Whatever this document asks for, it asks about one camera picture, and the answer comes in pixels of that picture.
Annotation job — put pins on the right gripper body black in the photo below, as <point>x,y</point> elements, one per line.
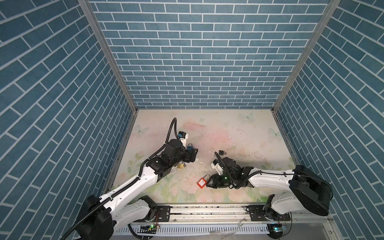
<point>221,181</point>

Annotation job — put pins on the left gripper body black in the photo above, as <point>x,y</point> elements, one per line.
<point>186,156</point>

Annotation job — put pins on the blue padlock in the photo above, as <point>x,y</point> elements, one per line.
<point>190,146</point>

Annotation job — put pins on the brass padlock with key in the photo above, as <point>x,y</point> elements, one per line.
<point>181,165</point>

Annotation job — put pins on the red padlock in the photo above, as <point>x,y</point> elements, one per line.
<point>203,181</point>

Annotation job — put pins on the black padlock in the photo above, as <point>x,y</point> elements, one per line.
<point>222,153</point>

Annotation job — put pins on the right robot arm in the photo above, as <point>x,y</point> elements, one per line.
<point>287,191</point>

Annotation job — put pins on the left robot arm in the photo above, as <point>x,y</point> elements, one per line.
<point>99,217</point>

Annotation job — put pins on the right controller board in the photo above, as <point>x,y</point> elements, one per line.
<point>275,231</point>

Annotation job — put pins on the controller board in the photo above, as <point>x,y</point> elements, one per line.
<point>147,229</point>
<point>275,231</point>

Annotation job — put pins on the left controller board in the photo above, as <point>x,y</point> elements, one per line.
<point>147,229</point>

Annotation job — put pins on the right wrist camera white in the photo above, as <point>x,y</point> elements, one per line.
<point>216,166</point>

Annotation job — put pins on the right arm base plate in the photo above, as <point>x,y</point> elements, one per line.
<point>258,213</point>

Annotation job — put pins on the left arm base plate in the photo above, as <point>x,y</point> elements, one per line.
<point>158,214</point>

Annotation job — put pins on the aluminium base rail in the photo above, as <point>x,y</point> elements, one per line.
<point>229,219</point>

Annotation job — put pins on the left corner aluminium post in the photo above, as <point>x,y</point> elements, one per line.
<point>92,20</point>

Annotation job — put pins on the corner aluminium post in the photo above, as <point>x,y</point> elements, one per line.
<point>92,20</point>
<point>318,30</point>

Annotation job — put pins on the right corner aluminium post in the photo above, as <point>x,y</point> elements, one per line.
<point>318,30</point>

